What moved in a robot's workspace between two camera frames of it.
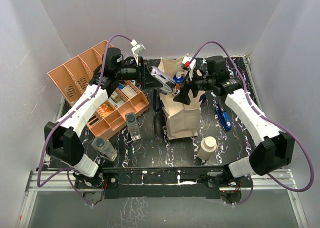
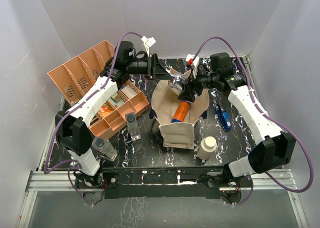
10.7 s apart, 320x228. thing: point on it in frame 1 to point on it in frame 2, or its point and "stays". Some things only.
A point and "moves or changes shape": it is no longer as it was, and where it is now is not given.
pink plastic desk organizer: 73,75 stays
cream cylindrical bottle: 208,145 stays
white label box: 129,91 stays
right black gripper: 183,96 stays
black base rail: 183,183 stays
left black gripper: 143,76 to 155,70
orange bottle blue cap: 178,79 moves or changes shape
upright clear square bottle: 133,126 stays
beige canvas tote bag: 182,121 moves or changes shape
